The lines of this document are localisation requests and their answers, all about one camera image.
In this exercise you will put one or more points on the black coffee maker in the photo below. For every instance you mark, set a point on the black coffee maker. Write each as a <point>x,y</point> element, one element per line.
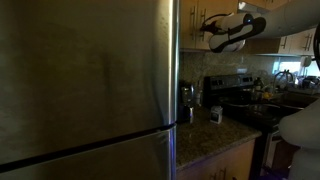
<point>185,102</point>

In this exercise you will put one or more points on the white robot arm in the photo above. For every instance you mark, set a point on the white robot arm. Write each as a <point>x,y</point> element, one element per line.
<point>302,128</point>

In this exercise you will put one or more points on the stainless steel refrigerator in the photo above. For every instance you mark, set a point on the stainless steel refrigerator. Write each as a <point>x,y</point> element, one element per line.
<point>88,89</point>

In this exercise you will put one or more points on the kitchen sink faucet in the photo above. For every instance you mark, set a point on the kitchen sink faucet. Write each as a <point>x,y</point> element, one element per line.
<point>283,78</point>

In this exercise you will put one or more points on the black stove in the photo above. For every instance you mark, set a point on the black stove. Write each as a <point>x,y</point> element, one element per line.
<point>240,100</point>

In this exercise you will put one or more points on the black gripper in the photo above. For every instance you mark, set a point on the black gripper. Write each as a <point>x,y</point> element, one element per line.
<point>210,25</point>

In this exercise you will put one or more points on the clear spray bottle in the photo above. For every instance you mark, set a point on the clear spray bottle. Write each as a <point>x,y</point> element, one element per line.
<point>198,93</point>

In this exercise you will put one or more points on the black range hood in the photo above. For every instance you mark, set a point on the black range hood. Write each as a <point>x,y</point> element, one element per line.
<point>256,6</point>

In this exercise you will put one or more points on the small white box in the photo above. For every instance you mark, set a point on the small white box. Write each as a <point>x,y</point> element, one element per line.
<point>216,114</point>

